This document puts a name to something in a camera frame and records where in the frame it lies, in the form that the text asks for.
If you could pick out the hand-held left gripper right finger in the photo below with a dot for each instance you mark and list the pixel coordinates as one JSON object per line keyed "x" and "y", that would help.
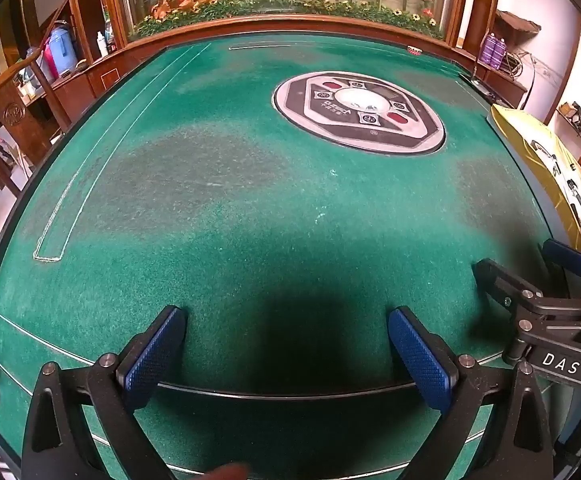
{"x": 423, "y": 360}

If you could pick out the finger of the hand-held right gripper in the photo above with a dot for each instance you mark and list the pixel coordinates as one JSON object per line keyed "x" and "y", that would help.
{"x": 503, "y": 285}
{"x": 565, "y": 256}

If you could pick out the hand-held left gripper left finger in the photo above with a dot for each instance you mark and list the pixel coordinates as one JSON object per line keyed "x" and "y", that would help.
{"x": 153, "y": 355}

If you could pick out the yellow tray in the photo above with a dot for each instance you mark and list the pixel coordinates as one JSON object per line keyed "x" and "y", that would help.
{"x": 518, "y": 130}

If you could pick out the person's left hand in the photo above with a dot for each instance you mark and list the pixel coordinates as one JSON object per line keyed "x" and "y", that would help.
{"x": 228, "y": 472}

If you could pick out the shelf with dark shoes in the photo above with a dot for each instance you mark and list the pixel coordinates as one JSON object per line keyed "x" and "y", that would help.
{"x": 580, "y": 117}

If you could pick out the wooden side cabinet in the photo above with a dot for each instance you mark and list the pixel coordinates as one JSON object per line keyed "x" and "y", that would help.
{"x": 500, "y": 85}

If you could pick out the purple bottle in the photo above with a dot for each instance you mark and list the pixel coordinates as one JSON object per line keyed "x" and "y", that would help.
{"x": 488, "y": 51}
{"x": 500, "y": 53}

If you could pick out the round table centre control panel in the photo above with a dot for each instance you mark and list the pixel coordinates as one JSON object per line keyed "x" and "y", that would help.
{"x": 360, "y": 110}

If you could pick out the small red object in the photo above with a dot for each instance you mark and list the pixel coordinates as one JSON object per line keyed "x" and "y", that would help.
{"x": 414, "y": 50}

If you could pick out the carved wooden chair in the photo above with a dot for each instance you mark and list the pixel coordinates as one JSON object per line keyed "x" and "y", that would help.
{"x": 18, "y": 115}

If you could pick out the grey-blue thermos jug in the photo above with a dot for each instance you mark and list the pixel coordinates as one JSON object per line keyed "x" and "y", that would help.
{"x": 32, "y": 67}

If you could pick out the small white bottle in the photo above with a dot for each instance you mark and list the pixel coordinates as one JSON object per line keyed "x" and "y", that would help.
{"x": 102, "y": 45}

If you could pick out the blue thermos jug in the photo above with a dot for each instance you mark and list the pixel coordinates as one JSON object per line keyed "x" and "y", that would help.
{"x": 61, "y": 52}

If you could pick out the wooden wall shelf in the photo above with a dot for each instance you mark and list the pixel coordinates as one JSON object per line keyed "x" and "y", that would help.
{"x": 518, "y": 22}

